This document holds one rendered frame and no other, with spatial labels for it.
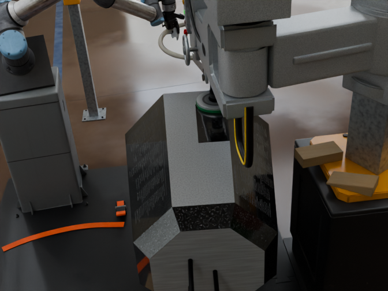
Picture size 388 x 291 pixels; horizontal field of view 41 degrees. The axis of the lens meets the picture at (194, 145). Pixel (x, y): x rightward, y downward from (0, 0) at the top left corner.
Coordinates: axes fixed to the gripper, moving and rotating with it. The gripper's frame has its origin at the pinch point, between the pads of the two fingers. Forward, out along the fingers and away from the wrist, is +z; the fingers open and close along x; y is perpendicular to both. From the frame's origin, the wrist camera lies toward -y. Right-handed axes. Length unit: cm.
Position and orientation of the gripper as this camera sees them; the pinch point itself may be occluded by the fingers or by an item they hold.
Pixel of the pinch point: (175, 37)
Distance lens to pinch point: 355.8
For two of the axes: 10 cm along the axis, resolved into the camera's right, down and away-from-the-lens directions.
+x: 6.0, 4.3, -6.7
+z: 0.9, 8.0, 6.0
